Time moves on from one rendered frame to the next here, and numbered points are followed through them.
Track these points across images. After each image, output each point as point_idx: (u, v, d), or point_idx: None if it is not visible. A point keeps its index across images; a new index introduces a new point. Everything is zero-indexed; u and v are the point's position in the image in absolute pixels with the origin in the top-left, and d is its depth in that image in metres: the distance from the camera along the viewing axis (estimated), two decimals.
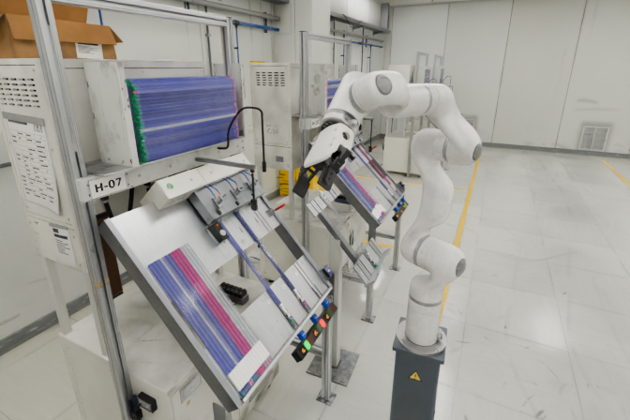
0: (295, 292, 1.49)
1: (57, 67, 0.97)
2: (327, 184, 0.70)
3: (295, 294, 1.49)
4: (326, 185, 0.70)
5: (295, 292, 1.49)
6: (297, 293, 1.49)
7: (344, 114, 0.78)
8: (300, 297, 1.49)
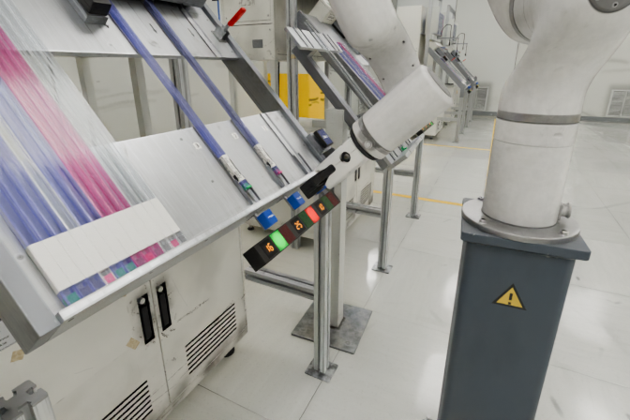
0: (258, 148, 0.76)
1: None
2: (306, 193, 0.73)
3: (260, 155, 0.77)
4: (307, 193, 0.74)
5: (259, 151, 0.76)
6: (263, 152, 0.77)
7: (361, 130, 0.62)
8: (269, 159, 0.76)
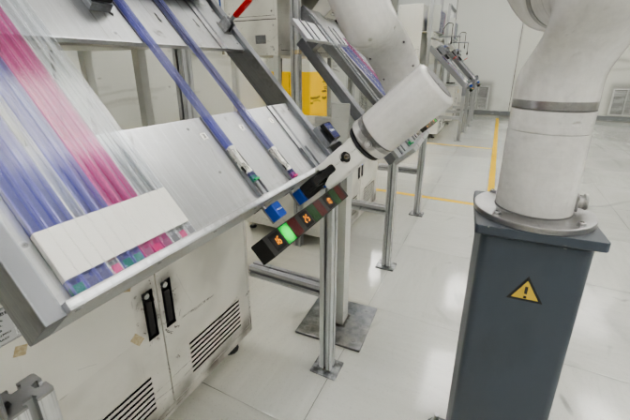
0: (274, 151, 0.75)
1: None
2: (306, 193, 0.73)
3: (275, 157, 0.75)
4: (307, 193, 0.74)
5: (275, 154, 0.75)
6: (278, 155, 0.75)
7: (361, 130, 0.62)
8: (284, 162, 0.75)
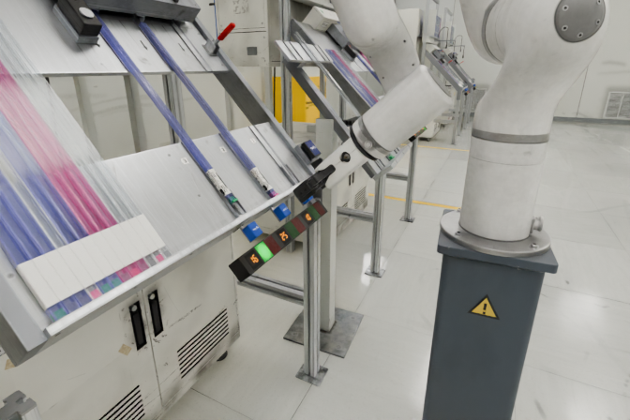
0: (255, 172, 0.78)
1: None
2: (299, 197, 0.69)
3: (256, 177, 0.79)
4: (300, 196, 0.70)
5: (256, 174, 0.79)
6: (260, 175, 0.79)
7: (361, 130, 0.62)
8: (265, 183, 0.79)
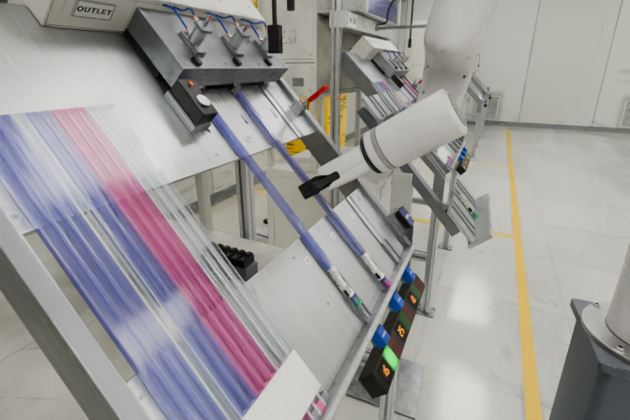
0: (367, 259, 0.72)
1: None
2: None
3: (367, 264, 0.72)
4: None
5: (367, 262, 0.72)
6: (371, 262, 0.72)
7: None
8: (378, 270, 0.72)
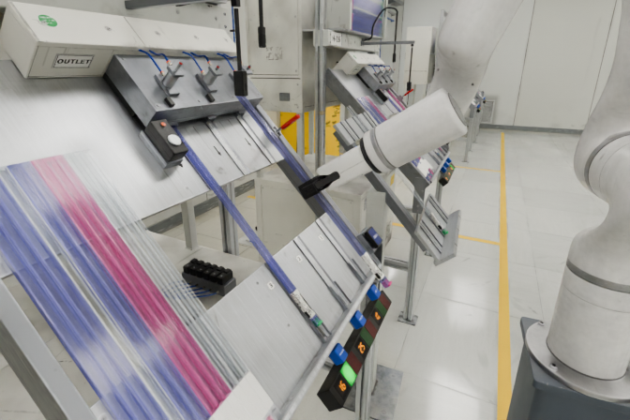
0: (367, 259, 0.72)
1: None
2: None
3: (367, 264, 0.72)
4: None
5: (367, 262, 0.72)
6: (371, 262, 0.72)
7: None
8: (378, 270, 0.72)
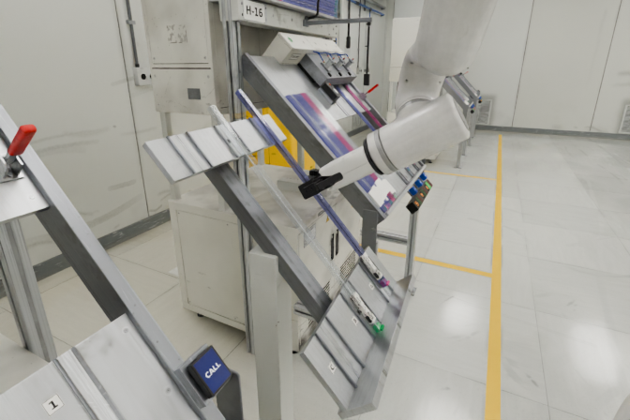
0: (366, 258, 0.73)
1: None
2: None
3: (367, 264, 0.73)
4: None
5: (367, 262, 0.73)
6: (370, 262, 0.73)
7: None
8: (376, 270, 0.73)
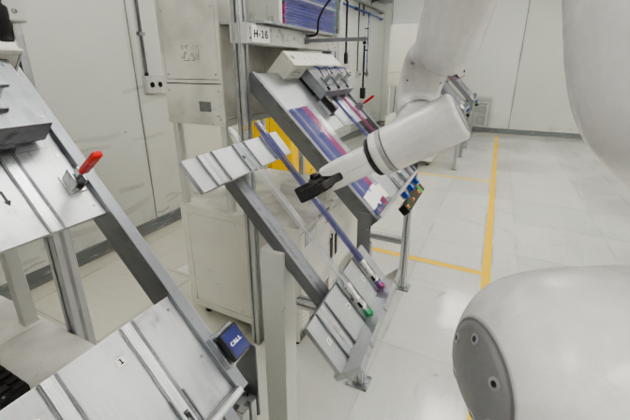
0: (364, 263, 0.86)
1: None
2: (320, 179, 0.78)
3: (365, 269, 0.86)
4: None
5: (365, 266, 0.86)
6: (368, 267, 0.86)
7: None
8: (373, 274, 0.86)
